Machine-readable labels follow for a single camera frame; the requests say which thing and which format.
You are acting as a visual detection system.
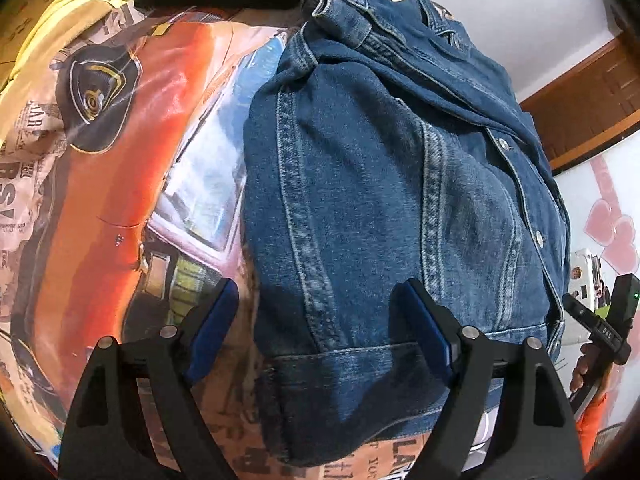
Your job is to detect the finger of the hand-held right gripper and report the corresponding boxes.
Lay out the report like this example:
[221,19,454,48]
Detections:
[561,293,599,330]

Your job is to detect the blue denim jacket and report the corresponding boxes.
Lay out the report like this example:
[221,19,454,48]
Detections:
[242,0,572,469]

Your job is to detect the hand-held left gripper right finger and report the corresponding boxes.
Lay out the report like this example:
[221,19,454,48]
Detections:
[394,277,586,480]

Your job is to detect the white device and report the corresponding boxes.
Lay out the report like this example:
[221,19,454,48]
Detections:
[569,248,604,311]

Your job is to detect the person's right hand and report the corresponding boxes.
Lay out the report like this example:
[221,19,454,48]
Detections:
[569,342,594,394]

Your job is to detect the wooden wardrobe with heart decals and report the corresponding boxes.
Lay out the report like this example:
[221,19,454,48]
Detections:
[520,5,640,311]

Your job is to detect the printed bed blanket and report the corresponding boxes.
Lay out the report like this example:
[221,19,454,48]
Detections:
[0,0,501,480]

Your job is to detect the yellow cloth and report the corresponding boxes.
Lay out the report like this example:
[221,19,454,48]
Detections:
[0,0,168,93]

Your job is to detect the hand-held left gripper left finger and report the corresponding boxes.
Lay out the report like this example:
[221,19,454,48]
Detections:
[57,277,241,480]

